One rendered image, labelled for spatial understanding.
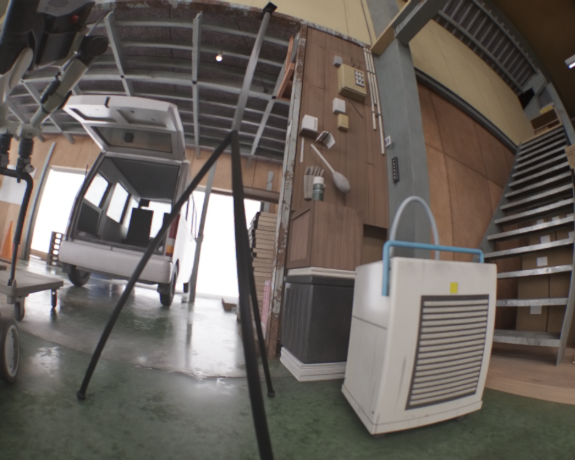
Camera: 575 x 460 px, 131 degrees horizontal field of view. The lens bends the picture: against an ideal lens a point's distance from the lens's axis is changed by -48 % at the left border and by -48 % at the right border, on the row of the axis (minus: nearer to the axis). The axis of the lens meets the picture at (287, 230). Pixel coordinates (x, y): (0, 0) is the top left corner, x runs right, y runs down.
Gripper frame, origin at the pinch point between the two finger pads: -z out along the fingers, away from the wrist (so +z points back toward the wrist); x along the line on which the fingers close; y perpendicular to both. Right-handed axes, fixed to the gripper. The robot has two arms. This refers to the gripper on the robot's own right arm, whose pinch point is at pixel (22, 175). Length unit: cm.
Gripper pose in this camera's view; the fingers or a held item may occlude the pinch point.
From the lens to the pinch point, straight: 154.7
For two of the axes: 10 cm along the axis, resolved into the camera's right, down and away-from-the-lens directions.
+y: -8.5, -1.9, -4.9
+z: 3.4, -9.1, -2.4
